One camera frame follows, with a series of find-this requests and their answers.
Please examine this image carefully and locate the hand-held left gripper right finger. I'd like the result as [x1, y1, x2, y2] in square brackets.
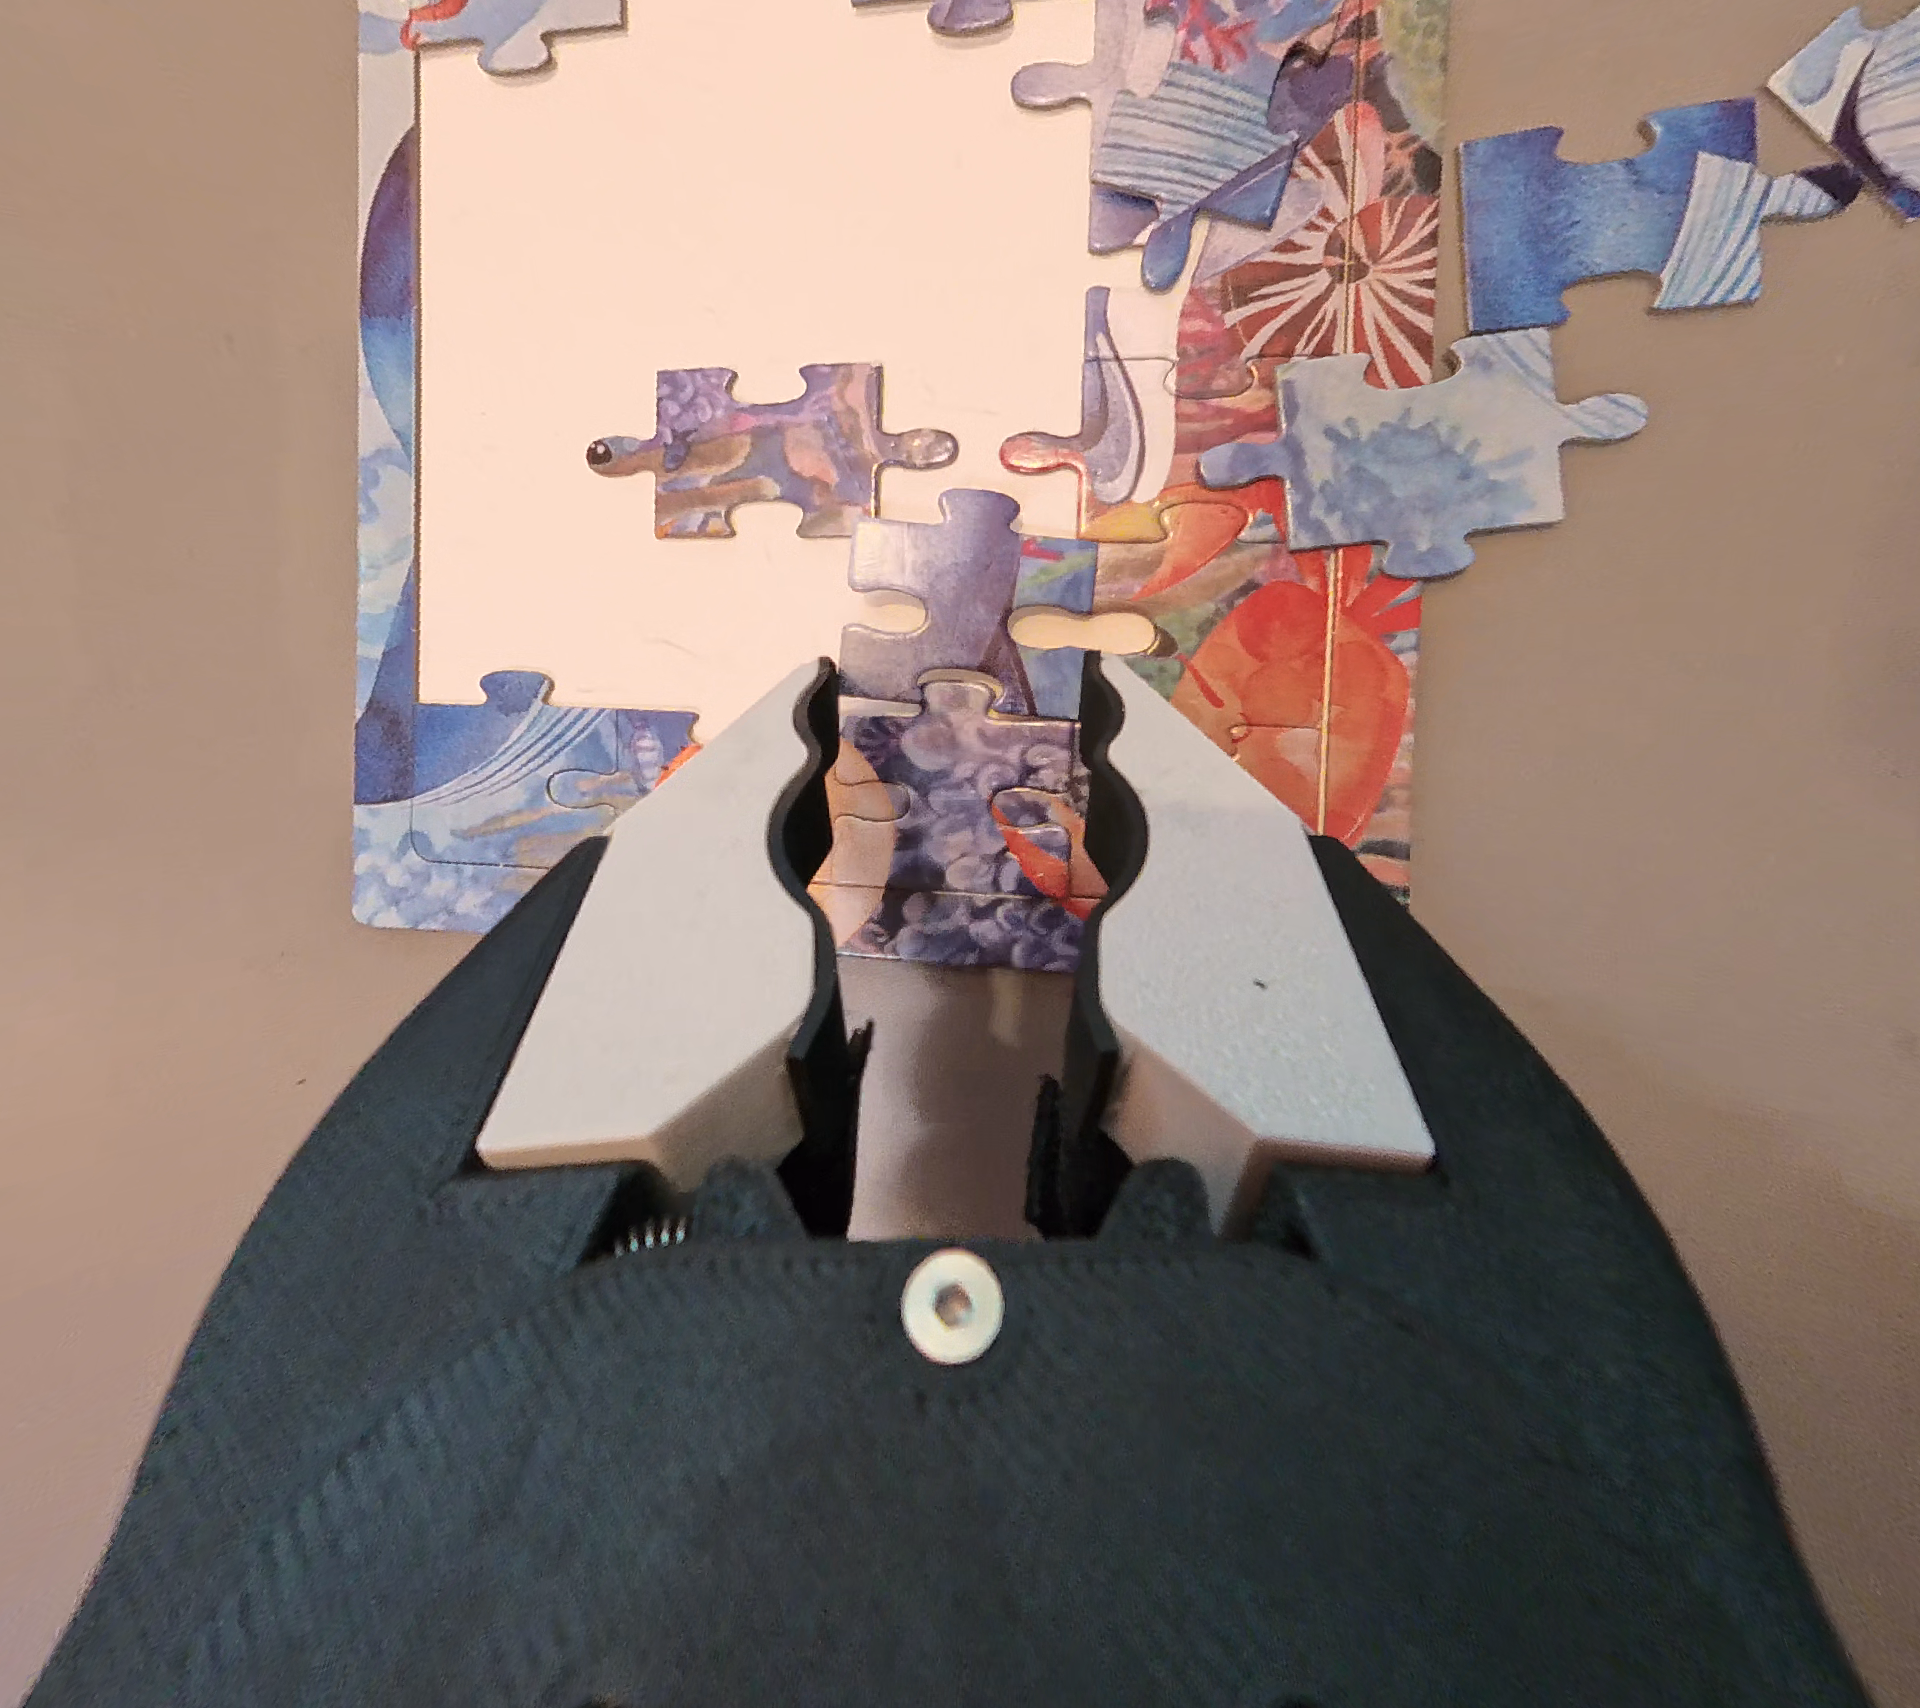
[1068, 650, 1438, 1243]

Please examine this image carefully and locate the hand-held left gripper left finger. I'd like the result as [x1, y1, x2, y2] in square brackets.
[474, 655, 845, 1175]

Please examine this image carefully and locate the purple coral puzzle piece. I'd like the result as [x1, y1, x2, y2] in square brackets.
[582, 361, 962, 545]
[843, 487, 1027, 708]

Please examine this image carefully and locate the pale blue white puzzle piece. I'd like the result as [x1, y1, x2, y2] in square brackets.
[1200, 329, 1652, 581]

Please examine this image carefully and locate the sea animal jigsaw puzzle tray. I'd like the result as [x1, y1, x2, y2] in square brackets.
[348, 0, 1468, 977]

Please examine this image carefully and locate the blue puzzle piece striped end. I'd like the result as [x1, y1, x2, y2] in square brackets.
[1457, 98, 1841, 335]

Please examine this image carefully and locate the pale blue striped puzzle piece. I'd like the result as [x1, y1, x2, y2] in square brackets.
[1086, 59, 1310, 296]

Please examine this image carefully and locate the white blue striped puzzle piece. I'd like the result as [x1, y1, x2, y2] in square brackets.
[1766, 4, 1920, 229]

